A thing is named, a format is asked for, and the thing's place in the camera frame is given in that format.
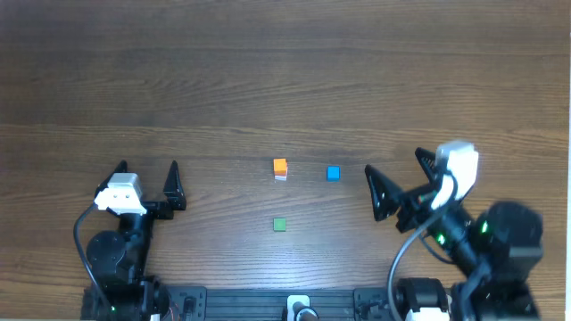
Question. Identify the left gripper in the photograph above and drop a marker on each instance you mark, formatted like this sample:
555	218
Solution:
158	210

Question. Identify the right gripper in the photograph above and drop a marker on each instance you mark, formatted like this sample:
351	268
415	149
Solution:
415	209

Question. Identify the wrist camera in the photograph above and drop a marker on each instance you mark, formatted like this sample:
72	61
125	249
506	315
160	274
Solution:
122	194
459	162

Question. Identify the green cube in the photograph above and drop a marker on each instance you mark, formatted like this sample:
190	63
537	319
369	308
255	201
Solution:
279	224

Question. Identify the blue cube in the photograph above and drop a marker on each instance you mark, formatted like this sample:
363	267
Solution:
333	173

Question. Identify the white cube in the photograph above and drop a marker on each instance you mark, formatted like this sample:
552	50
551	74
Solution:
281	179

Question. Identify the mounting rail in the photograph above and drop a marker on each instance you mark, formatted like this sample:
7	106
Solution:
250	303

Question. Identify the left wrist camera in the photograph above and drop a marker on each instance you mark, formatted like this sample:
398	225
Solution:
122	194

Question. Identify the orange cube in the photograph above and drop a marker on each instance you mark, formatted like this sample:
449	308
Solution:
279	166

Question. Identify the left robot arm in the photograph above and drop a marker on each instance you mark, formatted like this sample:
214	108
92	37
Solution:
107	254

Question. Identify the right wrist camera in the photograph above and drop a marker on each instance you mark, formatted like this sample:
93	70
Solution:
459	162

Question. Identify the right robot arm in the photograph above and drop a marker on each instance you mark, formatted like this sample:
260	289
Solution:
508	232

